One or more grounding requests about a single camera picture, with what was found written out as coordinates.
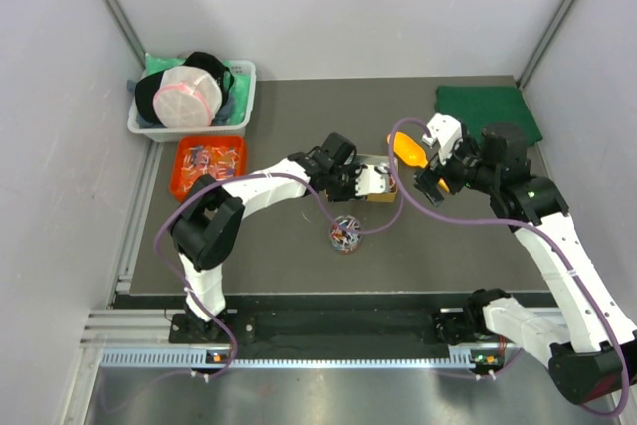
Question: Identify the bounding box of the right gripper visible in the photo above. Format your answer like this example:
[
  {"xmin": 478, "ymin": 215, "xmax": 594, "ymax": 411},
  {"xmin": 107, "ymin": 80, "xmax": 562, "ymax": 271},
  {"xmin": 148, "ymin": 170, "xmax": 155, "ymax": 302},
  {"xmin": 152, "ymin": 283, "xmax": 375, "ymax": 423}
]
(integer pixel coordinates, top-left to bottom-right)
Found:
[{"xmin": 414, "ymin": 132, "xmax": 499, "ymax": 206}]

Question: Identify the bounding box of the yellow plastic scoop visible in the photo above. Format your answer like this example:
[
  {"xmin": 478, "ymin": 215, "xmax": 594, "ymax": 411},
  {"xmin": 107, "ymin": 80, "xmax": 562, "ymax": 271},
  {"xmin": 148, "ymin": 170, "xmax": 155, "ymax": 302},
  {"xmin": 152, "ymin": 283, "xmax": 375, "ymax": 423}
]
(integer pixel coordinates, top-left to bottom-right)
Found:
[{"xmin": 386, "ymin": 131, "xmax": 430, "ymax": 169}]

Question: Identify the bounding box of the tan candy box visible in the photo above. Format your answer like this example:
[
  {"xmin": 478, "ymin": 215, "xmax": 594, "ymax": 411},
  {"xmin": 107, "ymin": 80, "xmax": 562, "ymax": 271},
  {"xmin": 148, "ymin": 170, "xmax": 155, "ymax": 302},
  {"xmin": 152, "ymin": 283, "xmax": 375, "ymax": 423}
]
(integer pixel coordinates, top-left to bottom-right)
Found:
[{"xmin": 344, "ymin": 154, "xmax": 397, "ymax": 202}]

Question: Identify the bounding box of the clear plastic cup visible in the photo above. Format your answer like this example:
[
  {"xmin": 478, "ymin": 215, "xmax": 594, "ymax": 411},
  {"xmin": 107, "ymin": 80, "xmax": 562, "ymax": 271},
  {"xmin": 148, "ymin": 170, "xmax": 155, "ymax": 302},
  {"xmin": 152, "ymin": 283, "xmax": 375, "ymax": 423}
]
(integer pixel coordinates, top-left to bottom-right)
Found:
[{"xmin": 329, "ymin": 215, "xmax": 362, "ymax": 254}]

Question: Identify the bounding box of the white round lid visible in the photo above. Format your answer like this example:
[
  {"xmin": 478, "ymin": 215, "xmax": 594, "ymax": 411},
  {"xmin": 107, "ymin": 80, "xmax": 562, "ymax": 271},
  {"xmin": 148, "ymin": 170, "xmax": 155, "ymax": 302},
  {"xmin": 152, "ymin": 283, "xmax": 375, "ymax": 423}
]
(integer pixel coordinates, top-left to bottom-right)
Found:
[{"xmin": 374, "ymin": 162, "xmax": 391, "ymax": 176}]

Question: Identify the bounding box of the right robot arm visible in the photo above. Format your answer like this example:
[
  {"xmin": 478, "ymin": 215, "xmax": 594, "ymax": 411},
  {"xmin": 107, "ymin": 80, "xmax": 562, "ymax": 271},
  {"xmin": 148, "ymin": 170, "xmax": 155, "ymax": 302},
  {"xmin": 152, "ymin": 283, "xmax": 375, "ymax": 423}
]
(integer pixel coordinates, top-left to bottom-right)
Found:
[{"xmin": 414, "ymin": 114, "xmax": 636, "ymax": 405}]

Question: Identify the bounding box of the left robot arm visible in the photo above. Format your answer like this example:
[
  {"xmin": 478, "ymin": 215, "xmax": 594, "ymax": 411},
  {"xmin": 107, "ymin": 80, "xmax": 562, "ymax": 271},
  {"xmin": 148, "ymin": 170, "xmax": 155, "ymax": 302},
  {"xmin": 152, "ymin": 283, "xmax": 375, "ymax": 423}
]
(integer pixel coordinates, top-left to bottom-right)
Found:
[{"xmin": 168, "ymin": 132, "xmax": 363, "ymax": 342}]

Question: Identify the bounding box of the dark green folded cloth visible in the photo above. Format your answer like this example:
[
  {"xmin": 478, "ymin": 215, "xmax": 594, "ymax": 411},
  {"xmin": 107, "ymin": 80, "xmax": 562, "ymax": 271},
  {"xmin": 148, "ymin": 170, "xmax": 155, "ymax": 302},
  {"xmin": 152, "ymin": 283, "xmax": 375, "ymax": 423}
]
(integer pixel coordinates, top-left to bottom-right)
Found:
[{"xmin": 435, "ymin": 86, "xmax": 543, "ymax": 146}]

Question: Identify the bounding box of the orange candy tray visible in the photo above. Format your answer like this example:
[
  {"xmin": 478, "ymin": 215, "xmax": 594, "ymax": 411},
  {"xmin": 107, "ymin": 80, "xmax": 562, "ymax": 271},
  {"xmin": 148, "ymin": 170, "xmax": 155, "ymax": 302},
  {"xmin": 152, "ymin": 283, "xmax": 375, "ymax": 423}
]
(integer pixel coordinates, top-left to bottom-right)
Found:
[{"xmin": 168, "ymin": 135, "xmax": 247, "ymax": 202}]

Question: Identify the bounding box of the white plastic basket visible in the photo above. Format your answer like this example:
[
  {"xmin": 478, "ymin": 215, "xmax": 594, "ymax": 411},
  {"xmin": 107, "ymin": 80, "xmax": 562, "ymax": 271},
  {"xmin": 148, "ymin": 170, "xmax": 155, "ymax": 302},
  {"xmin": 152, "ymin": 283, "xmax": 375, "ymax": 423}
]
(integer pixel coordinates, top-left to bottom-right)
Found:
[{"xmin": 127, "ymin": 52, "xmax": 257, "ymax": 143}]

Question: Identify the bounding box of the white mesh laundry bag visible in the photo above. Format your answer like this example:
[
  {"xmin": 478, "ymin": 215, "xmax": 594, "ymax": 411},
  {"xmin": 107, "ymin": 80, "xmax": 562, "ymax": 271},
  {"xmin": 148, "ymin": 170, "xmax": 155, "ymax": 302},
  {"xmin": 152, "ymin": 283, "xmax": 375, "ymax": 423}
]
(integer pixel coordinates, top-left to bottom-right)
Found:
[{"xmin": 152, "ymin": 66, "xmax": 222, "ymax": 129}]

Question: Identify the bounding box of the black cap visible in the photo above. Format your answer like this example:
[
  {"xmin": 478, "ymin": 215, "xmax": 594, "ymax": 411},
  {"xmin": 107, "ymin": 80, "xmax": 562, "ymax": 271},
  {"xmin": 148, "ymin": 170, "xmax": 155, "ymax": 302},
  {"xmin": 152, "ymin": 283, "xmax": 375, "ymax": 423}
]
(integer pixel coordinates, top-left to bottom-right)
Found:
[{"xmin": 134, "ymin": 52, "xmax": 236, "ymax": 125}]

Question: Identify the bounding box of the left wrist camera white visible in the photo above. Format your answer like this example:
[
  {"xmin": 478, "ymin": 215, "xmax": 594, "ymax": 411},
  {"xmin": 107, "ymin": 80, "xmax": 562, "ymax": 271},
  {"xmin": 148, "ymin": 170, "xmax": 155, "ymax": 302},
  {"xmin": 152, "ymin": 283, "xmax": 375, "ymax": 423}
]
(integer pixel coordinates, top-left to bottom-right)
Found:
[{"xmin": 355, "ymin": 163, "xmax": 391, "ymax": 197}]

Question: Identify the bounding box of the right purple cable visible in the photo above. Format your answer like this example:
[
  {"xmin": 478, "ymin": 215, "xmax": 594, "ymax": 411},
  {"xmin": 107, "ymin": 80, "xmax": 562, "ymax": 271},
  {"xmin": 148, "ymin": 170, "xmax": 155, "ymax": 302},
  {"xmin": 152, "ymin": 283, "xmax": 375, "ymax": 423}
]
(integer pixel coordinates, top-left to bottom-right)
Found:
[{"xmin": 387, "ymin": 118, "xmax": 631, "ymax": 417}]

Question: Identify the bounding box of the purple cable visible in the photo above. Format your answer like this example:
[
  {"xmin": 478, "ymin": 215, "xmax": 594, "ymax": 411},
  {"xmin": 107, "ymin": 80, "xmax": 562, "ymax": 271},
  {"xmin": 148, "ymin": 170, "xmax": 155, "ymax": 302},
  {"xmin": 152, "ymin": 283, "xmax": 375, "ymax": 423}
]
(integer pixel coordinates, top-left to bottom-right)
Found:
[
  {"xmin": 154, "ymin": 153, "xmax": 405, "ymax": 381},
  {"xmin": 387, "ymin": 118, "xmax": 631, "ymax": 417}
]

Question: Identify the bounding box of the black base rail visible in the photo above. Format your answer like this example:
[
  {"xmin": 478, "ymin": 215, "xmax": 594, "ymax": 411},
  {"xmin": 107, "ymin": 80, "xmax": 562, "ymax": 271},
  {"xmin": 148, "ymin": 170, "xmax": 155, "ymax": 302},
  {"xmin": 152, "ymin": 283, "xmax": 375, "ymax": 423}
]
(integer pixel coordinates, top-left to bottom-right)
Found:
[{"xmin": 113, "ymin": 292, "xmax": 507, "ymax": 360}]

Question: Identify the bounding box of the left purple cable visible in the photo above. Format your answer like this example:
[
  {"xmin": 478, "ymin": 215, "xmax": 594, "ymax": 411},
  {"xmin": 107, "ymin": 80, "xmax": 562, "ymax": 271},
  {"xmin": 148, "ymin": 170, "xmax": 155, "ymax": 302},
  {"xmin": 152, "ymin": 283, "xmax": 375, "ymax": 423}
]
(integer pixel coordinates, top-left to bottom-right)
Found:
[{"xmin": 154, "ymin": 153, "xmax": 405, "ymax": 381}]

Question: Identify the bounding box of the white cable duct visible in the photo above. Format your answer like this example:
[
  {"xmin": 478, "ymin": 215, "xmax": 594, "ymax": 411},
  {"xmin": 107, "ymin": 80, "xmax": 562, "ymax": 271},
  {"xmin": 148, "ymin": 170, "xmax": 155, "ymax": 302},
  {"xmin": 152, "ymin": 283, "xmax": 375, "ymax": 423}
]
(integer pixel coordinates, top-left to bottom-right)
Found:
[{"xmin": 100, "ymin": 348, "xmax": 504, "ymax": 370}]

